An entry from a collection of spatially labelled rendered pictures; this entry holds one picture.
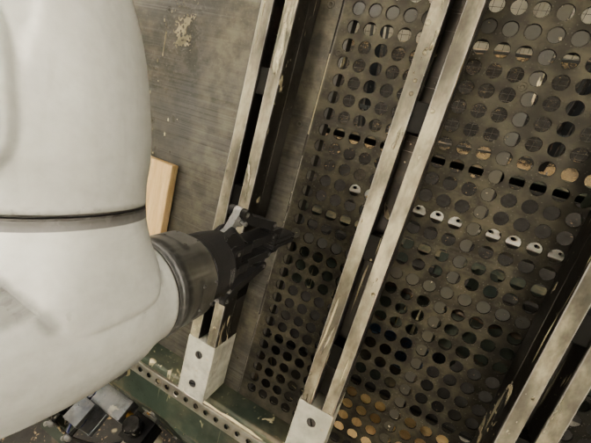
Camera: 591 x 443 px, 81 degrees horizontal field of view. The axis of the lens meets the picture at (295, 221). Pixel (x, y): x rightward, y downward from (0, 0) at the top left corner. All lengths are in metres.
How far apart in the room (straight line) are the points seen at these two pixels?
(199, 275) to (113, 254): 0.10
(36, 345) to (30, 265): 0.04
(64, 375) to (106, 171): 0.11
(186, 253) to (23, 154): 0.15
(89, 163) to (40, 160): 0.02
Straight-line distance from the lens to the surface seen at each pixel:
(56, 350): 0.23
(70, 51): 0.22
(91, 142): 0.22
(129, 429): 0.94
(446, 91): 0.48
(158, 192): 0.75
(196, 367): 0.73
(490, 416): 0.64
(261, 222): 0.44
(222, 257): 0.35
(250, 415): 0.77
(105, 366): 0.26
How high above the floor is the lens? 1.63
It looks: 45 degrees down
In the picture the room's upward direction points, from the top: straight up
